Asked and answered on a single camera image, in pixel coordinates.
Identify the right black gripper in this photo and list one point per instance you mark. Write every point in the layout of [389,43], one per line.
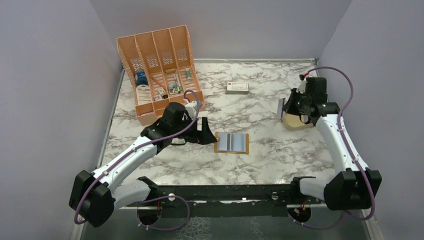
[288,107]

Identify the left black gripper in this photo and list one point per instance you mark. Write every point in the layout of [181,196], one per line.
[204,136]

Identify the yellow leather card holder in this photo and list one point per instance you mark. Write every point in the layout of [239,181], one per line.
[231,152]

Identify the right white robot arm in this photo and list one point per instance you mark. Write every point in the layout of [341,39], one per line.
[348,164]

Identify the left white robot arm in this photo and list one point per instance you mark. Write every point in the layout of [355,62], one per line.
[114,173]

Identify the white small card box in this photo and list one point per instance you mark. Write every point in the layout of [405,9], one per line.
[237,88]

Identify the beige oval tray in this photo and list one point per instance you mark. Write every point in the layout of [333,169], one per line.
[295,123]

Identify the metal binder clip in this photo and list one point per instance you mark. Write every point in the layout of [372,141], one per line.
[172,86]

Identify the green white marker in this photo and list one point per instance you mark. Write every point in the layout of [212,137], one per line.
[188,74]

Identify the small brown eraser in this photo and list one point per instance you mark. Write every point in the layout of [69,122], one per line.
[170,71]

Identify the white label sheet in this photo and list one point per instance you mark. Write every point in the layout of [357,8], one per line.
[143,94]

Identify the red pencil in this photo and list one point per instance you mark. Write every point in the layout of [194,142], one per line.
[159,83]

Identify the black mounting base bar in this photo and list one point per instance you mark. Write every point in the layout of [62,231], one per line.
[215,201]

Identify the peach plastic desk organizer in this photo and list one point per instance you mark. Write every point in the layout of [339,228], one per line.
[154,52]

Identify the blue tape roll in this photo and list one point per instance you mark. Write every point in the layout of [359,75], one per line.
[141,78]

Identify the aluminium frame rail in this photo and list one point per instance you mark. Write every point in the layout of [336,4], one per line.
[337,196]

